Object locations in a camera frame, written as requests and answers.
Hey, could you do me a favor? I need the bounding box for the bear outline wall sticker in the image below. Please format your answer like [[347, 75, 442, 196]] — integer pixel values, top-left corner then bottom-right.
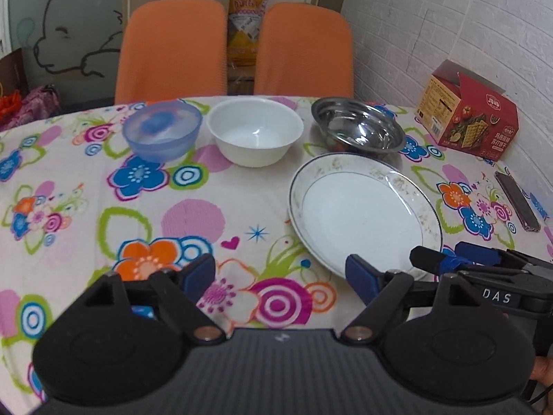
[[32, 0, 127, 81]]

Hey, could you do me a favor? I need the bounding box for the yellow snack bag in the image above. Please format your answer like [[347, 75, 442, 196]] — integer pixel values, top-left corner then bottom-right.
[[227, 0, 267, 68]]

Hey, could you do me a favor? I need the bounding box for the floral tablecloth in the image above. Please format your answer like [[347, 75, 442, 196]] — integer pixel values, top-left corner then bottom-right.
[[0, 94, 553, 404]]

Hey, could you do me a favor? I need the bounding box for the blue plastic bowl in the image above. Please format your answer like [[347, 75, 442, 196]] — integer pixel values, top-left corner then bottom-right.
[[122, 99, 204, 163]]

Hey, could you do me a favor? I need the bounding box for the red cracker box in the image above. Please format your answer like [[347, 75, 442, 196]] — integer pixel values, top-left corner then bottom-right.
[[415, 59, 519, 162]]

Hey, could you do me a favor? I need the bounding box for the red mesh bag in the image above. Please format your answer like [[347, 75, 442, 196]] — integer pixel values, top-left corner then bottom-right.
[[0, 91, 23, 129]]

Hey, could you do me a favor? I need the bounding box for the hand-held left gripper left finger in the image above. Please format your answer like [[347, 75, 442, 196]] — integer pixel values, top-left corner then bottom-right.
[[82, 253, 228, 343]]

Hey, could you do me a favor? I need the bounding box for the white ceramic bowl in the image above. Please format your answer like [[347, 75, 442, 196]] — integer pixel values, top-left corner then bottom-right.
[[206, 97, 305, 168]]

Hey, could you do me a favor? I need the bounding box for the dark smartphone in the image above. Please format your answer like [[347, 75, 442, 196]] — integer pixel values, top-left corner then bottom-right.
[[494, 170, 542, 232]]

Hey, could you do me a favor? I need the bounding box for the flat cardboard sheet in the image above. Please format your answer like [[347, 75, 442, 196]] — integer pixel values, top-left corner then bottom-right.
[[0, 47, 29, 101]]

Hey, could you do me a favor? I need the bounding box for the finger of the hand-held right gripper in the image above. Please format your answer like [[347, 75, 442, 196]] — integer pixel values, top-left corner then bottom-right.
[[410, 246, 477, 276], [453, 241, 553, 269]]

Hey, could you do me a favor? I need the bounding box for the white plate with dark rim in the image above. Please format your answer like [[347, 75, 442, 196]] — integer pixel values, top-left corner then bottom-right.
[[288, 152, 444, 283]]

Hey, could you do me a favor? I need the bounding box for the stainless steel bowl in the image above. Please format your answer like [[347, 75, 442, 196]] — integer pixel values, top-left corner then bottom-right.
[[311, 97, 406, 155]]

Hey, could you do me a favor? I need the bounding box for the orange chair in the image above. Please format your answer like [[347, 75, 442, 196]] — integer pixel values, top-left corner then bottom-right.
[[253, 2, 355, 98], [114, 0, 229, 105]]

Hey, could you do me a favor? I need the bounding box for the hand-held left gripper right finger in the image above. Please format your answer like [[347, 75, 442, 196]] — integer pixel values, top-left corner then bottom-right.
[[340, 254, 477, 345]]

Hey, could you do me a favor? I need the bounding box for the pink patterned bag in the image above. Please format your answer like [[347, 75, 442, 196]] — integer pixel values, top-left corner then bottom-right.
[[19, 84, 64, 120]]

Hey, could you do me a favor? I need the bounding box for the person's right hand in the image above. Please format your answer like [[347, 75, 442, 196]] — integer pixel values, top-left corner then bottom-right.
[[533, 353, 553, 386]]

